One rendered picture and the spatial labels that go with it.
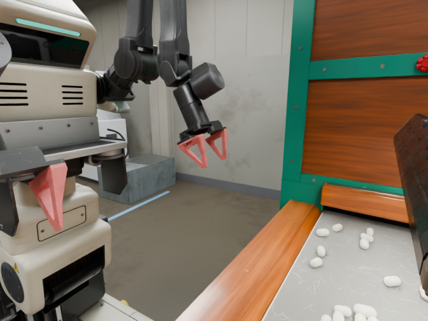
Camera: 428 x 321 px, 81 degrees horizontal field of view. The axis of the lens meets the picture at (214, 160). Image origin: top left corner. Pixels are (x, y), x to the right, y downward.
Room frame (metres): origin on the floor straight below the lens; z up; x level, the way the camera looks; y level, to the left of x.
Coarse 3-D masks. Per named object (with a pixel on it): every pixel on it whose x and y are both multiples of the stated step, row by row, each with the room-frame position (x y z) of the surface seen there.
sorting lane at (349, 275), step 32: (320, 224) 0.76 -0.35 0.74; (352, 224) 0.76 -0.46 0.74; (352, 256) 0.59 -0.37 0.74; (384, 256) 0.59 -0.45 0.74; (288, 288) 0.47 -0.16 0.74; (320, 288) 0.47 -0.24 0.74; (352, 288) 0.47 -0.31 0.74; (384, 288) 0.47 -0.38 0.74; (416, 288) 0.47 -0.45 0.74; (288, 320) 0.39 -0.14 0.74; (352, 320) 0.39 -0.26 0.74; (384, 320) 0.39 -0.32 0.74; (416, 320) 0.39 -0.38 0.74
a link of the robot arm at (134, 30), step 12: (132, 0) 0.70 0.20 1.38; (144, 0) 0.69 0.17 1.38; (132, 12) 0.70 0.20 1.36; (144, 12) 0.70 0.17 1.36; (132, 24) 0.70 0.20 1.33; (144, 24) 0.70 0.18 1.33; (132, 36) 0.69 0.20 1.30; (144, 36) 0.70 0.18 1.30; (120, 48) 0.69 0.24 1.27; (132, 48) 0.68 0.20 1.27; (144, 48) 0.76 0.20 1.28; (156, 48) 0.76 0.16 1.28; (120, 60) 0.69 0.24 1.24; (132, 60) 0.67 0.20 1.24; (156, 60) 0.74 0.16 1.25; (120, 72) 0.69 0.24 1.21; (132, 72) 0.67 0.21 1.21; (156, 72) 0.74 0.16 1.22
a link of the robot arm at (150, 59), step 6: (144, 54) 0.71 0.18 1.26; (150, 54) 0.74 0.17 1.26; (144, 60) 0.70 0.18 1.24; (150, 60) 0.72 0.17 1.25; (144, 66) 0.70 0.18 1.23; (150, 66) 0.72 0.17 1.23; (156, 66) 0.74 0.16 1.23; (144, 72) 0.71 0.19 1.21; (150, 72) 0.72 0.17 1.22; (138, 78) 0.71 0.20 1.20; (144, 78) 0.73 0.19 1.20; (150, 78) 0.74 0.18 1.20
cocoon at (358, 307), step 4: (356, 304) 0.41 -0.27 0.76; (360, 304) 0.40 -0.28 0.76; (356, 308) 0.40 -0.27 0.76; (360, 308) 0.40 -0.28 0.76; (364, 308) 0.40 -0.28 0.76; (368, 308) 0.40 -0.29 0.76; (372, 308) 0.40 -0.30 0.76; (356, 312) 0.40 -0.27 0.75; (360, 312) 0.39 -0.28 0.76; (364, 312) 0.39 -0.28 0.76; (368, 312) 0.39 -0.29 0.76; (372, 312) 0.39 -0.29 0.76; (364, 316) 0.39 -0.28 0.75; (368, 316) 0.39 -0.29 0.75; (372, 316) 0.39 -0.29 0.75
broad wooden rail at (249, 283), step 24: (288, 216) 0.78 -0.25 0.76; (312, 216) 0.79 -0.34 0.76; (264, 240) 0.63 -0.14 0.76; (288, 240) 0.63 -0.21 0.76; (240, 264) 0.52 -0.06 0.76; (264, 264) 0.52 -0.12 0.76; (288, 264) 0.54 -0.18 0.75; (216, 288) 0.44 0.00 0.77; (240, 288) 0.44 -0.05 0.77; (264, 288) 0.45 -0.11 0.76; (192, 312) 0.38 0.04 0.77; (216, 312) 0.38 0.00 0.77; (240, 312) 0.38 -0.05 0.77; (264, 312) 0.41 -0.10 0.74
